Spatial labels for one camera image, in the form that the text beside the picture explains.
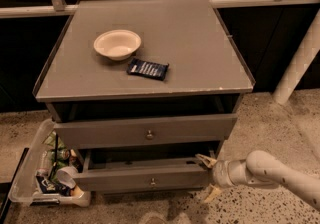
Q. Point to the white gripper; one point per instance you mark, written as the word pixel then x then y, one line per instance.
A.
pixel 220 173

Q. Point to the grey drawer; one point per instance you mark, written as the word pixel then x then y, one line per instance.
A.
pixel 145 131
pixel 143 176

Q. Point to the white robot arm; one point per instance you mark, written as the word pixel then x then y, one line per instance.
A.
pixel 260 170

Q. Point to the grey drawer cabinet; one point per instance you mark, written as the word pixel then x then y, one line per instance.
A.
pixel 206 74

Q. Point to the grey top drawer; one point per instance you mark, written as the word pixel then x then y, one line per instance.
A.
pixel 145 131

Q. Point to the blue snack packet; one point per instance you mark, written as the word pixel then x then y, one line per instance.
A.
pixel 146 69

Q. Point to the yellow sponge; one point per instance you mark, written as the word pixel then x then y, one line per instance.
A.
pixel 77 191

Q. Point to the white paper cup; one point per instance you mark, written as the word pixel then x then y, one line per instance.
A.
pixel 65 176

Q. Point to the green soda can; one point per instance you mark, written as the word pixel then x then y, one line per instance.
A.
pixel 60 154

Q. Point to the white bowl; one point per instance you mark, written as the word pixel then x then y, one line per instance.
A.
pixel 117 45

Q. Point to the green chip bag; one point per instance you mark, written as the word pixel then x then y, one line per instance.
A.
pixel 53 141

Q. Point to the clear plastic bottle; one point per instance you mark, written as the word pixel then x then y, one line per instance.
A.
pixel 45 164

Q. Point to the blue white snack bag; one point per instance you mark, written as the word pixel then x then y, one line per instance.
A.
pixel 48 187

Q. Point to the clear plastic bin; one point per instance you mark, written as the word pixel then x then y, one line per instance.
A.
pixel 24 188

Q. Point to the white diagonal post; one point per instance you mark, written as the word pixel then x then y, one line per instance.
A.
pixel 300 62

